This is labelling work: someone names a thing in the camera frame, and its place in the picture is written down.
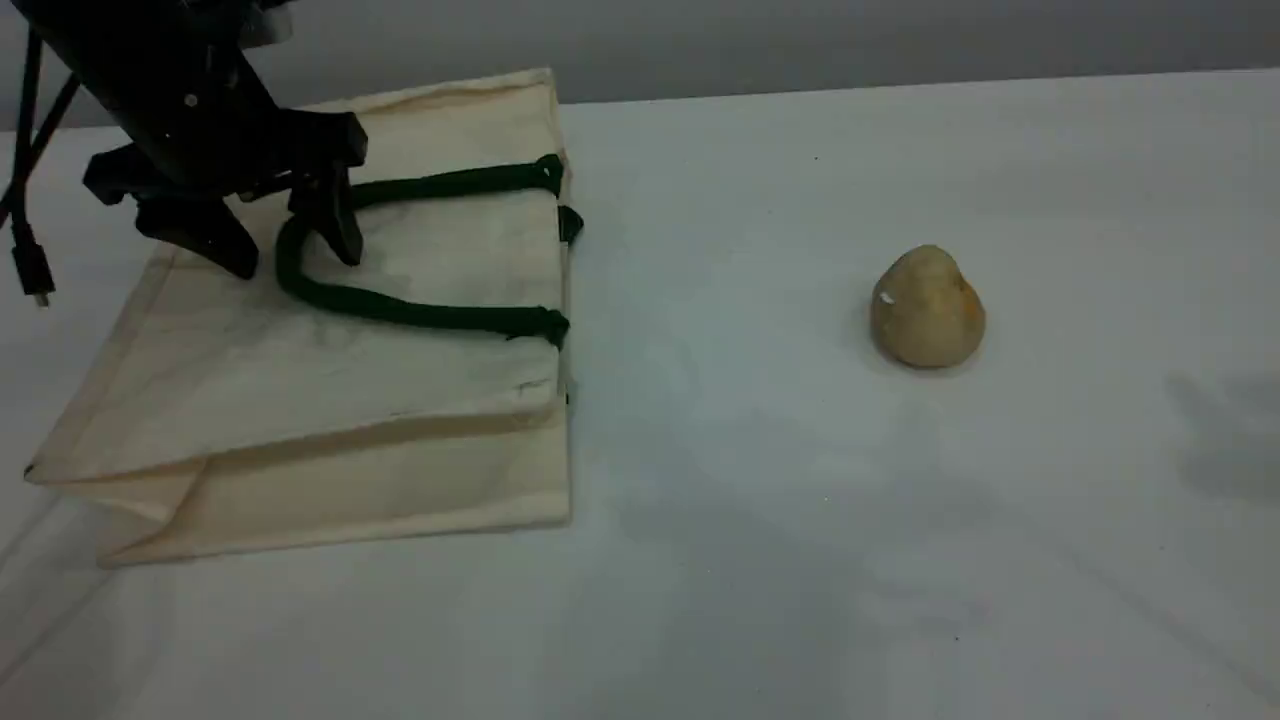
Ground thin black cable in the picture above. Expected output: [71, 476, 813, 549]
[0, 75, 82, 226]

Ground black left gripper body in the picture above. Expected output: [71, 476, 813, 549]
[83, 48, 369, 203]

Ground white canvas handbag green handles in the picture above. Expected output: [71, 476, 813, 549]
[24, 68, 586, 569]

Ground black cable with plug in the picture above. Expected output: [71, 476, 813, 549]
[10, 28, 57, 309]

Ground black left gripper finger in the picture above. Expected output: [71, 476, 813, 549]
[288, 168, 365, 267]
[134, 197, 261, 281]

